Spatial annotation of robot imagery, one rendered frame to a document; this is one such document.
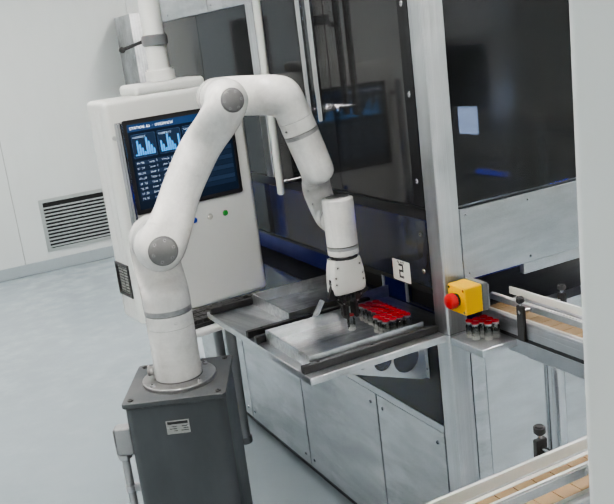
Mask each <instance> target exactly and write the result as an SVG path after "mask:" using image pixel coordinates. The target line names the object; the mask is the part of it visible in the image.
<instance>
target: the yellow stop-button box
mask: <svg viewBox="0 0 614 504"><path fill-rule="evenodd" d="M449 293H454V294H455V295H456V296H457V298H458V301H459V305H458V307H457V308H455V309H452V311H455V312H458V313H460V314H463V315H466V316H468V315H472V314H475V313H478V312H481V311H485V310H488V309H489V299H488V285H487V282H485V281H481V280H478V279H475V278H472V277H467V278H465V279H461V280H458V281H454V282H451V283H448V294H449Z"/></svg>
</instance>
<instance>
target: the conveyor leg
mask: <svg viewBox="0 0 614 504"><path fill-rule="evenodd" d="M543 366H544V384H545V402H546V420H547V438H548V448H550V449H552V450H553V449H555V448H557V447H560V446H562V445H564V444H567V443H568V430H567V409H566V389H565V371H562V370H560V369H557V368H555V367H552V366H550V365H547V364H545V363H543Z"/></svg>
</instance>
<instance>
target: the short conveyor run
mask: <svg viewBox="0 0 614 504"><path fill-rule="evenodd" d="M557 289H559V290H560V292H557V297H558V298H556V299H552V298H549V297H546V296H542V295H539V294H536V293H532V292H529V291H526V290H523V289H519V288H516V287H513V286H509V293H510V294H513V295H516V296H514V298H512V297H509V296H506V295H502V294H499V293H496V292H493V291H492V292H491V293H490V299H493V300H496V301H499V303H496V304H493V305H490V307H489V309H488V310H485V311H481V315H483V314H485V315H487V316H488V317H489V316H490V317H493V319H499V325H500V333H502V334H505V335H507V336H510V337H513V338H515V339H516V340H517V346H516V347H513V348H510V350H512V351H515V352H517V353H520V354H522V355H525V356H527V357H530V358H532V359H535V360H537V361H540V362H542V363H545V364H547V365H550V366H552V367H555V368H557V369H560V370H562V371H565V372H567V373H570V374H572V375H575V376H577V377H580V378H582V379H585V371H584V347H583V324H582V307H579V306H576V305H572V304H569V303H567V294H566V293H564V292H563V290H565V289H566V284H564V283H559V284H558V285H557ZM538 302H539V303H538ZM573 313H574V314H573Z"/></svg>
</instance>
